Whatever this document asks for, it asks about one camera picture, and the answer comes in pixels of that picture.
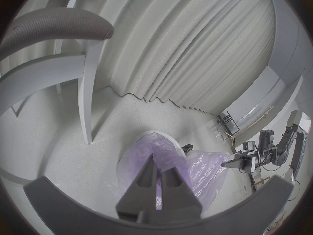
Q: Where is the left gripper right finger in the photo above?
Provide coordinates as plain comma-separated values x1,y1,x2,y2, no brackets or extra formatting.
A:
161,167,202,218

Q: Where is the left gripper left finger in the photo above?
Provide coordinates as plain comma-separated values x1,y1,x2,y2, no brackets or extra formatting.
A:
116,152,157,224

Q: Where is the purple plastic bag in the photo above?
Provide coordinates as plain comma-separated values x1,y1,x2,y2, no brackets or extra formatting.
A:
117,133,231,211

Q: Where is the white trash bin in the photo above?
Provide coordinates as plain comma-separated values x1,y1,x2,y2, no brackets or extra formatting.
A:
117,130,187,180

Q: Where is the white curtain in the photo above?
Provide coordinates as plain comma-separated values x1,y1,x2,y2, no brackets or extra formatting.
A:
66,0,277,116

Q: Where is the grey padded white chair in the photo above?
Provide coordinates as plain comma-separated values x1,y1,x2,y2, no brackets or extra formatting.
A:
0,8,115,146

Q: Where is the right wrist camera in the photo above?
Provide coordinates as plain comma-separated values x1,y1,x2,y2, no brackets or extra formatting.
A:
243,142,256,155

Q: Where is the black metal frame stand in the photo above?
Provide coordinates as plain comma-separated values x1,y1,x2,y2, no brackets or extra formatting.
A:
217,111,240,134

